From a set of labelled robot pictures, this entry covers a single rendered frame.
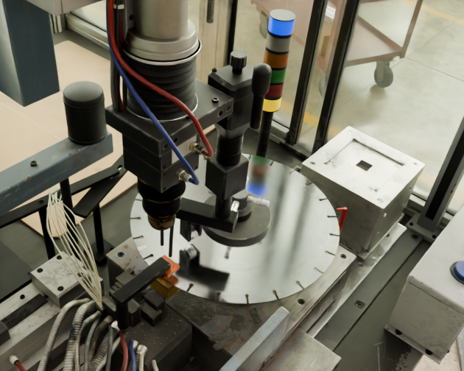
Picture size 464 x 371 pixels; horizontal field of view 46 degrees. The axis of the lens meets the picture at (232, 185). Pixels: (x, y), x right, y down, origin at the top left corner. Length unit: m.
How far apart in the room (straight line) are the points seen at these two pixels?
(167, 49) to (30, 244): 0.69
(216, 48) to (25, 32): 0.84
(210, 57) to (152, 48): 0.89
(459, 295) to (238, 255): 0.36
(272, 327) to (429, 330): 0.38
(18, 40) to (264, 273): 0.45
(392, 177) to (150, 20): 0.70
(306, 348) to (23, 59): 0.58
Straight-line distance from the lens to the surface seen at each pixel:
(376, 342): 1.03
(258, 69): 0.59
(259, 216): 0.87
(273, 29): 1.00
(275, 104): 1.08
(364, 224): 1.08
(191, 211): 0.77
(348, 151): 1.14
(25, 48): 0.61
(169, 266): 0.77
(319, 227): 0.88
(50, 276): 0.89
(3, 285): 0.97
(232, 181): 0.70
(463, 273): 0.97
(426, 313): 0.98
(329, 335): 1.00
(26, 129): 1.41
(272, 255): 0.83
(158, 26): 0.52
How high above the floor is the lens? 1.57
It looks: 42 degrees down
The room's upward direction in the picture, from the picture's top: 6 degrees clockwise
